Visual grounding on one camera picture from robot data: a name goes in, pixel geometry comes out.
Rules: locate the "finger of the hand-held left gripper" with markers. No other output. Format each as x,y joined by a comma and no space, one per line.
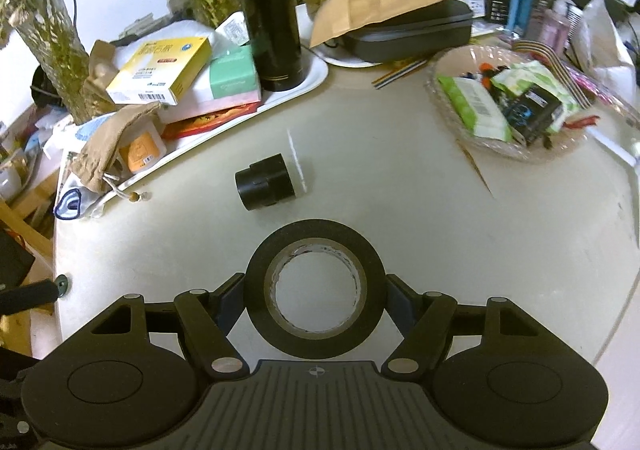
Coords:
30,297

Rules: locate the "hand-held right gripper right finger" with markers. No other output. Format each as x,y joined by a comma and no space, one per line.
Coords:
397,302

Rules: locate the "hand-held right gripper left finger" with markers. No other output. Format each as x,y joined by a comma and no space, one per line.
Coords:
232,302

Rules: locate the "black tape roll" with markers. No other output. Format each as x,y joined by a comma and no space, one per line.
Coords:
260,320

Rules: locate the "wooden chair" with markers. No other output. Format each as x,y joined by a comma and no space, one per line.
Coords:
20,330

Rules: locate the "green round lid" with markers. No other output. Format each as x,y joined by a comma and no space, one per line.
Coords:
62,286

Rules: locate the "black cylinder adapter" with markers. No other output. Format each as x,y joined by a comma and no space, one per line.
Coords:
267,182

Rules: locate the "thin wooden stick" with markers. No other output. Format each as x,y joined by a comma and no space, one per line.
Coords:
477,170

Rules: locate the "brown cloth pouch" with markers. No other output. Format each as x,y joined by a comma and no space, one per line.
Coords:
115,145

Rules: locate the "orange white small bottle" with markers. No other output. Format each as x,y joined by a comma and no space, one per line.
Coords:
142,152

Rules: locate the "blue white plastic bag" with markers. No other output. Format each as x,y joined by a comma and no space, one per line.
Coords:
82,130

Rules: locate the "red flat packet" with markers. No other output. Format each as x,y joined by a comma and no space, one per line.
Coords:
210,122

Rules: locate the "pale pink box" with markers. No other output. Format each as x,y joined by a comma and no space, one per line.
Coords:
197,102

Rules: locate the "green wipes packet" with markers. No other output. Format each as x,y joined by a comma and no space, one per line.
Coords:
470,105
530,77

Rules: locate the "black bag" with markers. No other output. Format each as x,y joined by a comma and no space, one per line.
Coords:
42,80

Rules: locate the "clear woven basket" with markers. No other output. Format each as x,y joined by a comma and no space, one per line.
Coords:
560,148

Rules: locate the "green tissue pack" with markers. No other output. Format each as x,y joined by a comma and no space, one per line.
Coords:
232,75

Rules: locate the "striped sticks bundle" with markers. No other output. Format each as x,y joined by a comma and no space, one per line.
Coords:
400,74

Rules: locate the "black snack packet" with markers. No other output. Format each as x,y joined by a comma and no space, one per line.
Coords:
530,112

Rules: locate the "white plastic tray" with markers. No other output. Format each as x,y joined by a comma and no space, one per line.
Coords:
310,76

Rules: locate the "yellow white medicine box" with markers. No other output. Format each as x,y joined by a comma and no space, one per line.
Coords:
160,65

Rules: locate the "white plate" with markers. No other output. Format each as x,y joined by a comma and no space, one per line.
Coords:
345,58

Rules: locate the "black zip case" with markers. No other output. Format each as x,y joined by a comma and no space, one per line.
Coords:
415,35

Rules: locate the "black thermos bottle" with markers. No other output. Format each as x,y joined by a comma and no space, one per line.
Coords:
270,20

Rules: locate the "pink clear packet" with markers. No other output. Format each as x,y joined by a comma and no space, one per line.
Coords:
610,92

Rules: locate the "pink bottle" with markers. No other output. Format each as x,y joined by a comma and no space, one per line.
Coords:
555,25

